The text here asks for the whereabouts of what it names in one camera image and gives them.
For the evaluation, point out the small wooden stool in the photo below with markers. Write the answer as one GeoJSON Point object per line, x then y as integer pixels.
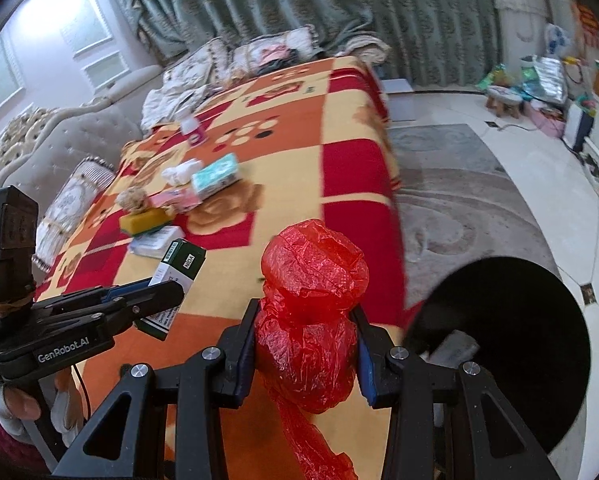
{"type": "Point", "coordinates": [503, 97]}

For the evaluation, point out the cream bolster pillow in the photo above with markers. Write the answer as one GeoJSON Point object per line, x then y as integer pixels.
{"type": "Point", "coordinates": [69, 205]}

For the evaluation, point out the pink bag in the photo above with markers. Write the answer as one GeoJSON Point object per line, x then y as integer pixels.
{"type": "Point", "coordinates": [547, 120]}

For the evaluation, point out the white floor appliance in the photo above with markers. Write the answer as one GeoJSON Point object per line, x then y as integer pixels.
{"type": "Point", "coordinates": [577, 125]}

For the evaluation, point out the white bottle pink label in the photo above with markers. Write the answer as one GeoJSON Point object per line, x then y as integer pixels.
{"type": "Point", "coordinates": [192, 127]}

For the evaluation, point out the white crumpled tissue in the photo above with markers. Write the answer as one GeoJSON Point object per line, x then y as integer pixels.
{"type": "Point", "coordinates": [182, 172]}

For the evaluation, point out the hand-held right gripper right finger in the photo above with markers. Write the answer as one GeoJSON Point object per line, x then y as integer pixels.
{"type": "Point", "coordinates": [364, 360]}

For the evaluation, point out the dark green box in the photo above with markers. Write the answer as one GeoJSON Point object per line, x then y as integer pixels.
{"type": "Point", "coordinates": [177, 265]}

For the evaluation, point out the teal tissue pack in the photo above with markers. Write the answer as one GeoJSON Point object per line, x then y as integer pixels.
{"type": "Point", "coordinates": [217, 175]}

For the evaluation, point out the grey patterned rug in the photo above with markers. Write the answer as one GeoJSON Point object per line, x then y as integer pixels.
{"type": "Point", "coordinates": [454, 185]}

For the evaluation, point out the white blue plastic bag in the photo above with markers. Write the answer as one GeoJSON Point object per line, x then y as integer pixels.
{"type": "Point", "coordinates": [557, 40]}

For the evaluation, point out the grey tufted headboard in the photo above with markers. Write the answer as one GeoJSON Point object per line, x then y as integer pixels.
{"type": "Point", "coordinates": [74, 145]}

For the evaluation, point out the person's left hand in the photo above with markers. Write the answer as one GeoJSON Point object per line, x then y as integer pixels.
{"type": "Point", "coordinates": [21, 402]}

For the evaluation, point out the cream lace curtain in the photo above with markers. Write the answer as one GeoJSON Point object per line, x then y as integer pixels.
{"type": "Point", "coordinates": [524, 20]}

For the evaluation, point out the silver foil bag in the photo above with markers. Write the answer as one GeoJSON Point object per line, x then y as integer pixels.
{"type": "Point", "coordinates": [552, 77]}

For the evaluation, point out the cream fringed pillow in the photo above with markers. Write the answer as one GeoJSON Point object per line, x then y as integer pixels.
{"type": "Point", "coordinates": [252, 55]}

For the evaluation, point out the green patterned curtain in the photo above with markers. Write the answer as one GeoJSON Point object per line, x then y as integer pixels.
{"type": "Point", "coordinates": [279, 0]}

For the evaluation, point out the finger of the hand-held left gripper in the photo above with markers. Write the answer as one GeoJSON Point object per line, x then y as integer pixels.
{"type": "Point", "coordinates": [154, 300]}
{"type": "Point", "coordinates": [79, 297]}

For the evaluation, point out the beige folded quilt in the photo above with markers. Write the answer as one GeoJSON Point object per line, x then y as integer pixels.
{"type": "Point", "coordinates": [364, 45]}

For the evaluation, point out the person's left forearm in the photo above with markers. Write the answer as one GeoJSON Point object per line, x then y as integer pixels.
{"type": "Point", "coordinates": [1, 447]}

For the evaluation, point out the yellow green sponge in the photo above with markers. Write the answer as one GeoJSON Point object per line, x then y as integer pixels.
{"type": "Point", "coordinates": [147, 220]}

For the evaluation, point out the red plastic bag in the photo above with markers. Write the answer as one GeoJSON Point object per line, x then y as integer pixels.
{"type": "Point", "coordinates": [309, 280]}

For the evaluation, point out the black round bin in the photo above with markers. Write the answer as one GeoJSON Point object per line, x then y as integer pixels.
{"type": "Point", "coordinates": [519, 310]}

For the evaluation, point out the pink packet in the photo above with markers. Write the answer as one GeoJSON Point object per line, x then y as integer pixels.
{"type": "Point", "coordinates": [179, 200]}

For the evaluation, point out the white crumpled duvet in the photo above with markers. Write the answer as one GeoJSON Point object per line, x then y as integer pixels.
{"type": "Point", "coordinates": [164, 97]}

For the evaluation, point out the long white box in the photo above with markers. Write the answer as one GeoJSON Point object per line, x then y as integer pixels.
{"type": "Point", "coordinates": [152, 242]}

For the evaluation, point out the pink and dark clothes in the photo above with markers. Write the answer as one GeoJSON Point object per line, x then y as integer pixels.
{"type": "Point", "coordinates": [279, 57]}

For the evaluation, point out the cream floral pillow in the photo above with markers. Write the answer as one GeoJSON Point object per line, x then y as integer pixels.
{"type": "Point", "coordinates": [194, 65]}

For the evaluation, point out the green plastic bag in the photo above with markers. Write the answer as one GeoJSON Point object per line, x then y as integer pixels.
{"type": "Point", "coordinates": [497, 77]}

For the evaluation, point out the beige crumpled scrunchie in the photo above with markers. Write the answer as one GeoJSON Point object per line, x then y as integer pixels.
{"type": "Point", "coordinates": [134, 199]}

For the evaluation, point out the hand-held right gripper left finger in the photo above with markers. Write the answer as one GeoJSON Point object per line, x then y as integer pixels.
{"type": "Point", "coordinates": [239, 355]}

